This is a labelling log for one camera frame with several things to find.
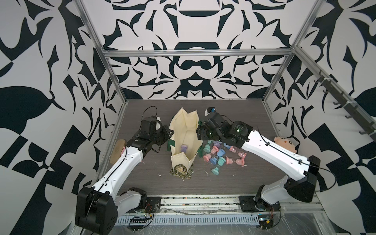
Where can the teal hourglass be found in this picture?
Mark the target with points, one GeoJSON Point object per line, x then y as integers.
{"type": "Point", "coordinates": [216, 170]}
{"type": "Point", "coordinates": [221, 161]}

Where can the black wall hook rack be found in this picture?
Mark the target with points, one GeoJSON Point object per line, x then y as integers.
{"type": "Point", "coordinates": [352, 107]}

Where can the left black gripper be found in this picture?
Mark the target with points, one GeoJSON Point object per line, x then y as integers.
{"type": "Point", "coordinates": [164, 130]}

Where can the blue hourglass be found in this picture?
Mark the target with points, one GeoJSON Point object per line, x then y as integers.
{"type": "Point", "coordinates": [214, 160]}
{"type": "Point", "coordinates": [221, 152]}

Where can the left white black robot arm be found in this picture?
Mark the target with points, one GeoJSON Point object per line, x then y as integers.
{"type": "Point", "coordinates": [98, 207]}

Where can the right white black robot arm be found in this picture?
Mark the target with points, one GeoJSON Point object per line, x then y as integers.
{"type": "Point", "coordinates": [301, 172]}

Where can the wooden round brush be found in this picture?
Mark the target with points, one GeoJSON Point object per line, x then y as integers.
{"type": "Point", "coordinates": [117, 151]}

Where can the blue hourglass centre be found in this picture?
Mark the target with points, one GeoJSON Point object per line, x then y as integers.
{"type": "Point", "coordinates": [221, 152]}

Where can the teal hourglass front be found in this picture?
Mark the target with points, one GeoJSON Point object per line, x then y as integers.
{"type": "Point", "coordinates": [216, 170]}

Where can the purple hourglass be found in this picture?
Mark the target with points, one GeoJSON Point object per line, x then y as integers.
{"type": "Point", "coordinates": [184, 148]}

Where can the cream canvas tote bag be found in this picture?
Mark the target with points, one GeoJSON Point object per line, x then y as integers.
{"type": "Point", "coordinates": [184, 125]}

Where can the pink-faced plush doll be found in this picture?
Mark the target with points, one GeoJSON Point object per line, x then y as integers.
{"type": "Point", "coordinates": [285, 143]}

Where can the blue hourglass front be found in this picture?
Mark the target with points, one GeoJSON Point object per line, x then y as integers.
{"type": "Point", "coordinates": [214, 160]}

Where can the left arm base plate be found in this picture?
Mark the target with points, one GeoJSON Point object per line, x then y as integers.
{"type": "Point", "coordinates": [151, 204]}

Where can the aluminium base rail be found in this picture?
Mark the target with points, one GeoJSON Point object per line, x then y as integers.
{"type": "Point", "coordinates": [228, 204]}

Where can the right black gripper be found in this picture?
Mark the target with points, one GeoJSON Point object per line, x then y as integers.
{"type": "Point", "coordinates": [201, 130]}

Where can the teal hourglass middle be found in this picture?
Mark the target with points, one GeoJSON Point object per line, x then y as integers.
{"type": "Point", "coordinates": [221, 161]}

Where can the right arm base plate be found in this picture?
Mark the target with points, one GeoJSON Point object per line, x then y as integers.
{"type": "Point", "coordinates": [252, 204]}

